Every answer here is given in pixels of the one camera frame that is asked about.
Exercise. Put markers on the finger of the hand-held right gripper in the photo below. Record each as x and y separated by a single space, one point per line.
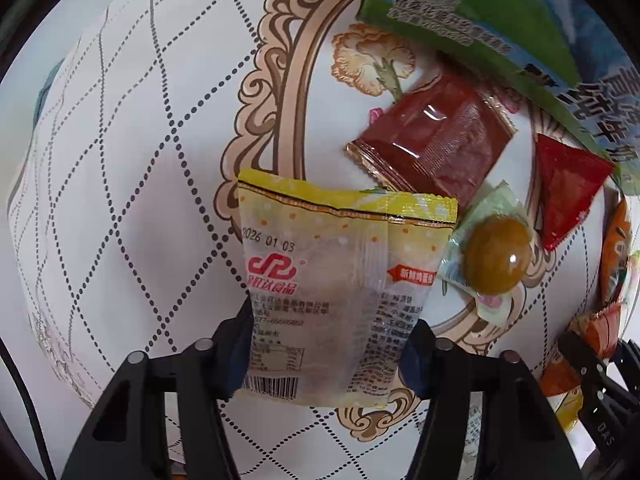
629 367
595 410

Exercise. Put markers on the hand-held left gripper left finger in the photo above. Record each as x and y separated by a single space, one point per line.
231 376

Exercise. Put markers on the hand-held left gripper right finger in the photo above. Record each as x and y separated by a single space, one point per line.
415 366

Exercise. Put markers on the yellow clear snack packet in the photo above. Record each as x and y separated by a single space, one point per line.
330 270

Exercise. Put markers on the braised egg packet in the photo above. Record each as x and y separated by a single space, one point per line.
495 257

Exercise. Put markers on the green blue milk carton box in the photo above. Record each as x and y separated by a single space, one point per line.
480 5

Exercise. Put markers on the orange yellow snack packet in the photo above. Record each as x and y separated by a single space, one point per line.
562 392

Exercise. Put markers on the red triangular snack packet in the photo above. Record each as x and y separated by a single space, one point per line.
565 185

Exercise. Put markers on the dark red snack packet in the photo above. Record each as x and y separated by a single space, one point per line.
435 137

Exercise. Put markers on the white floral printed tablecloth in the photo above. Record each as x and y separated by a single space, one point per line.
150 160

